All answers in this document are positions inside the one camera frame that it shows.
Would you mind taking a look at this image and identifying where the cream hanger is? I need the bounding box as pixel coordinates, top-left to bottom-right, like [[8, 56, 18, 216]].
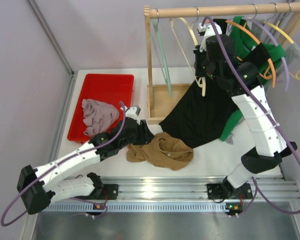
[[169, 7, 207, 98]]

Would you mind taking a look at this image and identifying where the tan tank top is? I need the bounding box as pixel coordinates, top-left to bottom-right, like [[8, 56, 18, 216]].
[[126, 132, 194, 171]]

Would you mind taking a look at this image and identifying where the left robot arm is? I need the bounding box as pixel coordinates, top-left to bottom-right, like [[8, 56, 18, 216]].
[[17, 117, 154, 215]]

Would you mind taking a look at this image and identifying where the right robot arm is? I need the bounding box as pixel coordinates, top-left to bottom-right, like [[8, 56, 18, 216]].
[[198, 34, 297, 203]]

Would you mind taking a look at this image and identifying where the mauve tank top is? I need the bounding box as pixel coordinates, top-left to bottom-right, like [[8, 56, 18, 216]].
[[81, 98, 120, 137]]

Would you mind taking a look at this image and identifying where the green tank top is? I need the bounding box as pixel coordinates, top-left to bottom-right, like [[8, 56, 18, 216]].
[[219, 27, 286, 142]]

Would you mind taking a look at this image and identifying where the black tank top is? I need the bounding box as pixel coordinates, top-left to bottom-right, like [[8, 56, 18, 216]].
[[159, 18, 270, 149]]

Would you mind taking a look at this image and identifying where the mint green hanger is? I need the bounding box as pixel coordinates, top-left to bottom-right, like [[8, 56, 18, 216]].
[[151, 8, 173, 97]]

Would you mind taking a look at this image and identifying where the lilac hanger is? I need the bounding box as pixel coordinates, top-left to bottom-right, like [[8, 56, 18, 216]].
[[249, 2, 292, 92]]

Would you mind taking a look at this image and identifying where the orange hanger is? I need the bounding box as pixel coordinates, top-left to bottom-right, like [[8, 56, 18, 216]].
[[224, 19, 277, 88]]

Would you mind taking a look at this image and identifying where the yellow hanger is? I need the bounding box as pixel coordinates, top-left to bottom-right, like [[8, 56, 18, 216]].
[[263, 2, 300, 88]]

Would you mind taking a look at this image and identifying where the grey tank top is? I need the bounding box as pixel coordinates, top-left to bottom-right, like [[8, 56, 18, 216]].
[[219, 21, 300, 143]]

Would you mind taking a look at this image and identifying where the wooden clothes rack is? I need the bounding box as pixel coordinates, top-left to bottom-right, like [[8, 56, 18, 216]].
[[144, 1, 300, 125]]

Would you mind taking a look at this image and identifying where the red plastic bin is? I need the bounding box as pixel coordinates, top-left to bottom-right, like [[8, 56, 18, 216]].
[[67, 73, 134, 143]]

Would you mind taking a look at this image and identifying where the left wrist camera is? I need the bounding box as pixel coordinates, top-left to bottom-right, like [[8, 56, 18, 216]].
[[120, 105, 141, 125]]

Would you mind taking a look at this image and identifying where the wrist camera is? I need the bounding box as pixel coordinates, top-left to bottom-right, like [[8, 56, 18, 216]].
[[120, 105, 141, 125], [197, 23, 216, 53]]

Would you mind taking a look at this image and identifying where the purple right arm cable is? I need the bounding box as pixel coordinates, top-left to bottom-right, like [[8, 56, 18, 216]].
[[201, 16, 300, 215]]

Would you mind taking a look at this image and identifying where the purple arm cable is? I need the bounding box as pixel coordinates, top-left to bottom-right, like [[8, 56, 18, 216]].
[[201, 16, 300, 215], [0, 101, 127, 227]]

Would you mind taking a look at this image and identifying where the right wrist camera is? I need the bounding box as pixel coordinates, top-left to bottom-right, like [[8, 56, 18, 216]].
[[197, 23, 216, 53]]

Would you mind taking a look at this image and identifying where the aluminium table rail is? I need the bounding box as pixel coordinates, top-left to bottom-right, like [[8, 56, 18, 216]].
[[38, 177, 300, 215]]

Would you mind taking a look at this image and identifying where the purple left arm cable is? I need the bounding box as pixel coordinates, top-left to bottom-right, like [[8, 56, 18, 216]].
[[0, 101, 127, 227]]

